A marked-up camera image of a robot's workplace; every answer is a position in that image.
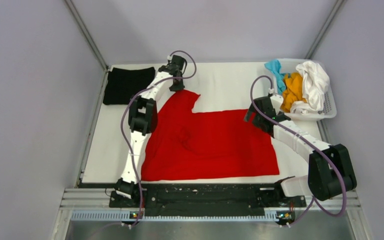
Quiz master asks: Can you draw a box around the light blue t shirt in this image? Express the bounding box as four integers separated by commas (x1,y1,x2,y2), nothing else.
264,59,286,95

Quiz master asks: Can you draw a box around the red t shirt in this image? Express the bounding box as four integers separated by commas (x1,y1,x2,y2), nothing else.
141,90,280,182

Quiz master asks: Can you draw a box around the white slotted cable duct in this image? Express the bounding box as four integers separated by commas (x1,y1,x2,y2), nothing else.
70,209,293,223

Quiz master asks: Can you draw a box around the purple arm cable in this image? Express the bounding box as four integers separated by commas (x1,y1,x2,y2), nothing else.
89,50,198,236
249,75,348,229

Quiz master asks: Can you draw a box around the folded black t shirt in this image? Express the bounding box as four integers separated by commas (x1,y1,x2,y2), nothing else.
103,67,156,105

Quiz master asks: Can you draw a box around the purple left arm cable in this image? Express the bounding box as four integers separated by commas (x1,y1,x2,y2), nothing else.
89,50,198,236

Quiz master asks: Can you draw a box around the left corner frame post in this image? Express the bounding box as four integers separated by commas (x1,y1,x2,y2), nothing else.
63,0,108,70

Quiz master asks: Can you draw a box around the white t shirt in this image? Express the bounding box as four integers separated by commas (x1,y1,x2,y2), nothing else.
290,60,330,115

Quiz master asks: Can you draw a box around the corner frame post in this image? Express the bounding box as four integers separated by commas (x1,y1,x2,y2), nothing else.
63,0,108,70
304,0,347,60

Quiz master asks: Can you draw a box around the right corner frame post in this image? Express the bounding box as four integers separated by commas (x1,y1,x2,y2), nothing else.
304,0,347,60

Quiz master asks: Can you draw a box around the white laundry basket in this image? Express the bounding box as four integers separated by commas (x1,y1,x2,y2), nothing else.
277,58,337,121

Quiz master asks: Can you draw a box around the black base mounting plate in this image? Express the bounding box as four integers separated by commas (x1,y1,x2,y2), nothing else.
109,183,307,217

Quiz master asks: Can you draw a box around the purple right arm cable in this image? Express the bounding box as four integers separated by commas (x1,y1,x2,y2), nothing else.
249,75,348,229

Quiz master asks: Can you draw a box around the orange t shirt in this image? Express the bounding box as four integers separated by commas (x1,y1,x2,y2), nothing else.
280,72,307,113

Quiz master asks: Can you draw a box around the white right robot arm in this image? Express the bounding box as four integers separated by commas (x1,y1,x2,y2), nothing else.
244,94,357,206

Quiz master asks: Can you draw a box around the aluminium frame rail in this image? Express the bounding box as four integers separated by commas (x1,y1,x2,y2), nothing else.
59,188,343,211

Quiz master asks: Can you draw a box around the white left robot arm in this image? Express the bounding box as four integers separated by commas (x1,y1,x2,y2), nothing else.
104,51,188,208

